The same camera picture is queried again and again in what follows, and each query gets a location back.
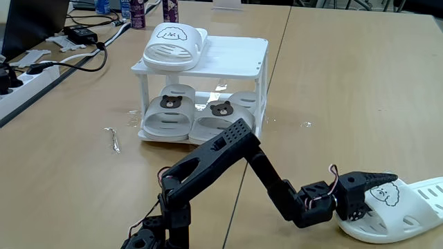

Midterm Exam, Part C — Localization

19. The black plug with cable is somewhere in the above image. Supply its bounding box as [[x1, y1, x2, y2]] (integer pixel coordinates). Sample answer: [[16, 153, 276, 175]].
[[26, 41, 109, 76]]

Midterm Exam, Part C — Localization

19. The clear tape piece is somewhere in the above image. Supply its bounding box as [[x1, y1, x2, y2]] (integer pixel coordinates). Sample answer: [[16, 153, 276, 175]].
[[127, 109, 142, 128]]

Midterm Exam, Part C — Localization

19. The white two-shelf shoe rack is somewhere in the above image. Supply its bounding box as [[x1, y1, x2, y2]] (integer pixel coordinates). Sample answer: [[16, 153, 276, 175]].
[[130, 34, 269, 145]]

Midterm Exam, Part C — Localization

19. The white box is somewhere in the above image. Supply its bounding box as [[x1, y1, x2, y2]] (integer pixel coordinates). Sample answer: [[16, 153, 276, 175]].
[[212, 0, 243, 10]]

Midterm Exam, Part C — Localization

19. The blue drink can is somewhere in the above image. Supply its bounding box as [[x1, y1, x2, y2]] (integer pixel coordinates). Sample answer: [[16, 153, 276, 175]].
[[93, 0, 111, 16], [119, 0, 132, 20]]

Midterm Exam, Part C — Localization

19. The white power strip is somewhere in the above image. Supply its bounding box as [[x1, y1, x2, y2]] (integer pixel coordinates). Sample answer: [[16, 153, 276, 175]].
[[0, 62, 62, 120]]

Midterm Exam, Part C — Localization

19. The white plastic part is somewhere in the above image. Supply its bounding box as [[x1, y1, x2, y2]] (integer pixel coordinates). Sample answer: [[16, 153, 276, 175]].
[[44, 34, 87, 53], [8, 49, 52, 68]]

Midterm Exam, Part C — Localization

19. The white cable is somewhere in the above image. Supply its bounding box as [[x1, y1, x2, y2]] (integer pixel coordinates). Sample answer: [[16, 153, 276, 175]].
[[39, 20, 132, 65]]

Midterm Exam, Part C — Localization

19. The purple drink can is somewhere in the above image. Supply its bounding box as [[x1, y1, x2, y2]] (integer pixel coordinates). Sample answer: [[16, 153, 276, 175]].
[[161, 0, 180, 24], [129, 0, 147, 30]]

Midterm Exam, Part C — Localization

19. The grey bear slipper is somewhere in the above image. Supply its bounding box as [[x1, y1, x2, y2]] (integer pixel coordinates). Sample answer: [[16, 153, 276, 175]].
[[141, 84, 197, 142], [188, 91, 259, 145]]

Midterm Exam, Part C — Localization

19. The white dog slipper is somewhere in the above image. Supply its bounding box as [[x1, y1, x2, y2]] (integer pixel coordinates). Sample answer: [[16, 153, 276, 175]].
[[142, 22, 210, 73], [334, 176, 443, 244]]

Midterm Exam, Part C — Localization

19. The black power adapter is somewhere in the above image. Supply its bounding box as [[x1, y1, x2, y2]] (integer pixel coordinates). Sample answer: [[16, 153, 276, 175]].
[[63, 25, 99, 46]]

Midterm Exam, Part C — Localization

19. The black laptop screen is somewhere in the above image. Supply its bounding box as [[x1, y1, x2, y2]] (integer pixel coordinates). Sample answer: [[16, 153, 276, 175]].
[[1, 0, 71, 63]]

